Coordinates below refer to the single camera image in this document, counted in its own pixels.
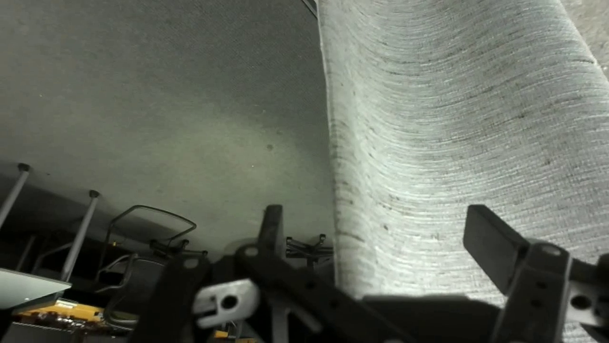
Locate yellow tool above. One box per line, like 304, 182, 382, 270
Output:
11, 299, 104, 325

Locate black wire frame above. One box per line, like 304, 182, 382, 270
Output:
100, 201, 199, 257

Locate white table board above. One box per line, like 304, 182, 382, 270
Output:
0, 264, 72, 310

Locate black tangled cables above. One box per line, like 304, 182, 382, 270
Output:
283, 232, 334, 262

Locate grey woven curtain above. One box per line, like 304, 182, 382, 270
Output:
313, 0, 609, 343

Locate grey metal table leg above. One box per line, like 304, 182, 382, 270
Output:
0, 161, 32, 228
58, 188, 102, 283

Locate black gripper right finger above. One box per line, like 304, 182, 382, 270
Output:
462, 201, 609, 343

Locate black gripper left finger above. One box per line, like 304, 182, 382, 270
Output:
125, 201, 407, 343

